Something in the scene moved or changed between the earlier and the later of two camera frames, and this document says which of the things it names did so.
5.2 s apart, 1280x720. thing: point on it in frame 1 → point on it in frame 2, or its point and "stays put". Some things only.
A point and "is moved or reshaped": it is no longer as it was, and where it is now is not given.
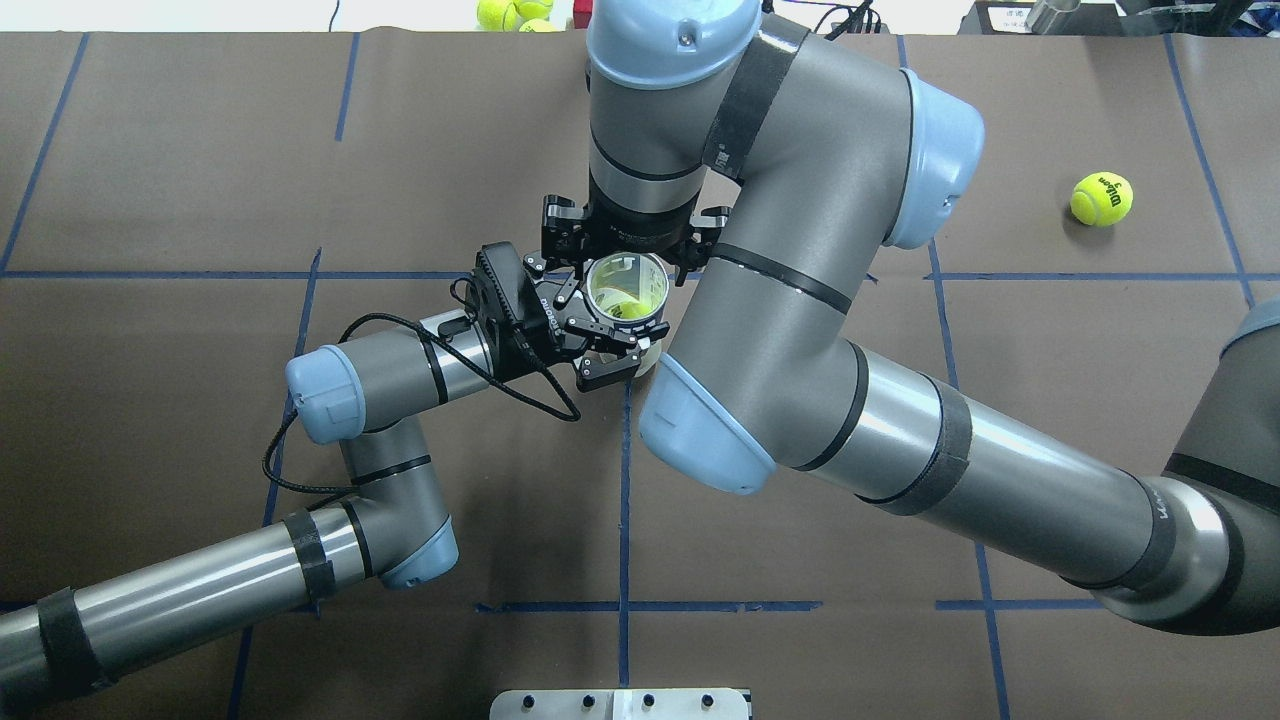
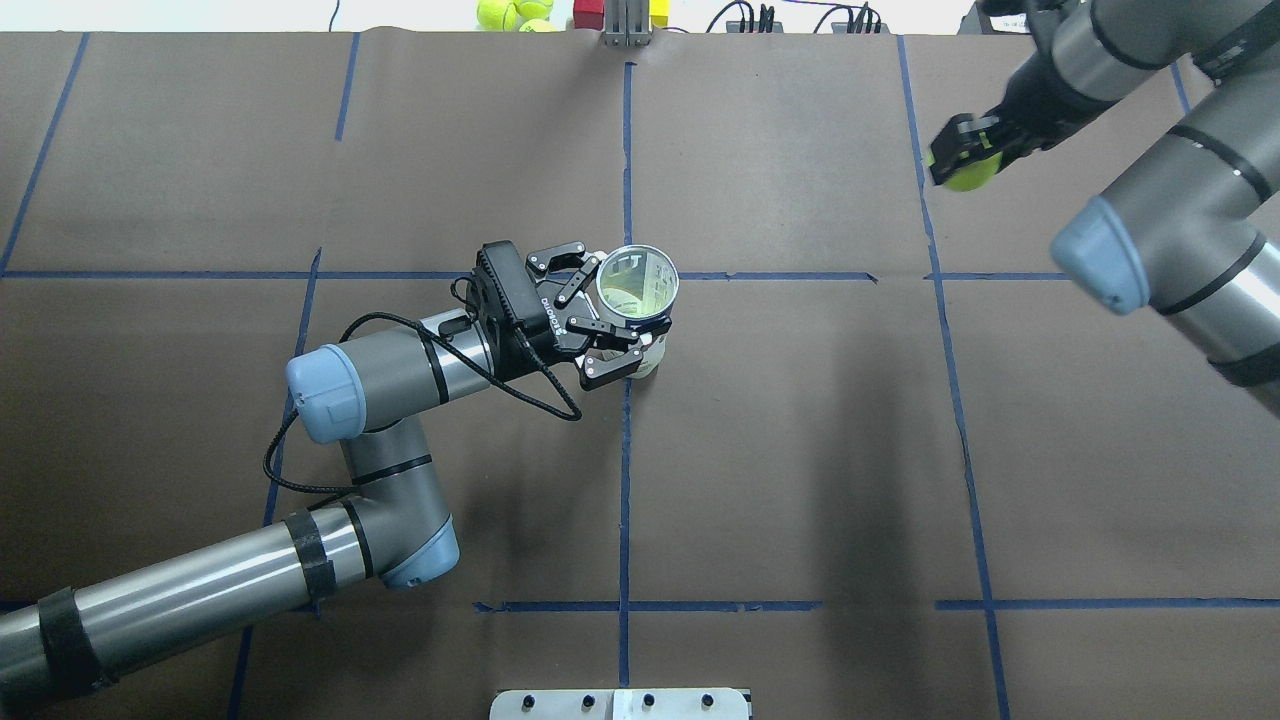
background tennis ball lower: x=538 y=25 stays put
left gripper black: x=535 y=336 stays put
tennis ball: x=1102 y=199 is moved or reshaped
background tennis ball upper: x=533 y=10 stays put
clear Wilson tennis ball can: x=628 y=291 stays put
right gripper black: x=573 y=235 → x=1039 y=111
